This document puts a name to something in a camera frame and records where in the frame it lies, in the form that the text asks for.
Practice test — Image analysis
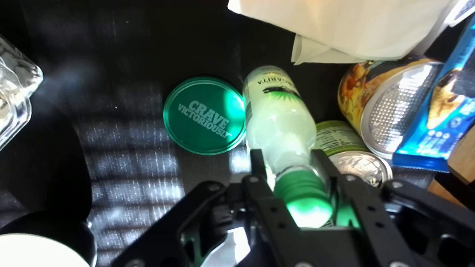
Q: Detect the clear glass bottle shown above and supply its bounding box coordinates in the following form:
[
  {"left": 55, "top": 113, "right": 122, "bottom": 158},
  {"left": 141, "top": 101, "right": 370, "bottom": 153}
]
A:
[{"left": 0, "top": 34, "right": 44, "bottom": 152}]

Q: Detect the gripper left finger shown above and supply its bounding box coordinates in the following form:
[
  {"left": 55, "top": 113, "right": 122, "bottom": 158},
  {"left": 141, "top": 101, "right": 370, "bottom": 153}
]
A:
[{"left": 111, "top": 149, "right": 309, "bottom": 267}]

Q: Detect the pale green bottle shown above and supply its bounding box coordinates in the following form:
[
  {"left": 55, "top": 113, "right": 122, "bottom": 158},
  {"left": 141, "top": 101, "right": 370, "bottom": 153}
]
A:
[{"left": 242, "top": 66, "right": 333, "bottom": 229}]

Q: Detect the black cup with white lid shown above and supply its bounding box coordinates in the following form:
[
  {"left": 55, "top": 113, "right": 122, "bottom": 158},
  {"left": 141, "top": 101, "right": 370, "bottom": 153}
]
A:
[{"left": 0, "top": 211, "right": 98, "bottom": 267}]

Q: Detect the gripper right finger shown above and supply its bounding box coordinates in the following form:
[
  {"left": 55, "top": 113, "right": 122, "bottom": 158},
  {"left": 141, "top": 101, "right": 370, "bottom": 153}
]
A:
[{"left": 311, "top": 149, "right": 475, "bottom": 267}]

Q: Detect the green labelled tin can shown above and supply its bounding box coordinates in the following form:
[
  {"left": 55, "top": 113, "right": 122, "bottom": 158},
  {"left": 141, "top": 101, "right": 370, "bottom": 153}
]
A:
[{"left": 315, "top": 120, "right": 393, "bottom": 188}]

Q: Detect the white paper bag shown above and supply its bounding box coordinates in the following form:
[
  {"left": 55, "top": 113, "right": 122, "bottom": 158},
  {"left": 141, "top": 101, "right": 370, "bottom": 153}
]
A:
[{"left": 227, "top": 0, "right": 461, "bottom": 66}]

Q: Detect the wooden block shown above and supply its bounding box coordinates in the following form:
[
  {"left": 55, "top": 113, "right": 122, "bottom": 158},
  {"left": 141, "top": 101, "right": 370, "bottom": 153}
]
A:
[{"left": 427, "top": 125, "right": 475, "bottom": 208}]

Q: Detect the yellow can with silver lid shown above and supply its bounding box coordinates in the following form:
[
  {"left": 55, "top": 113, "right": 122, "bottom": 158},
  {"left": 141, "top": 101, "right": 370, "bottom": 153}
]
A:
[{"left": 337, "top": 56, "right": 445, "bottom": 160}]

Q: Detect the white printed packet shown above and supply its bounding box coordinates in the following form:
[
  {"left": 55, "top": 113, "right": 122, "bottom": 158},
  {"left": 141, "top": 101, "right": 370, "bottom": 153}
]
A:
[{"left": 443, "top": 0, "right": 475, "bottom": 27}]

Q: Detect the green round lid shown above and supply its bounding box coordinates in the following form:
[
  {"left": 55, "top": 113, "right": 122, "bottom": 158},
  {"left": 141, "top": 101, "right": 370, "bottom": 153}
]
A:
[{"left": 163, "top": 76, "right": 248, "bottom": 156}]

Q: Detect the blue snack packet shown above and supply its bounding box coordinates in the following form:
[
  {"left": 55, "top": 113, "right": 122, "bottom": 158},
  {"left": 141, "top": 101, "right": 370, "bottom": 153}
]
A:
[{"left": 392, "top": 15, "right": 475, "bottom": 173}]

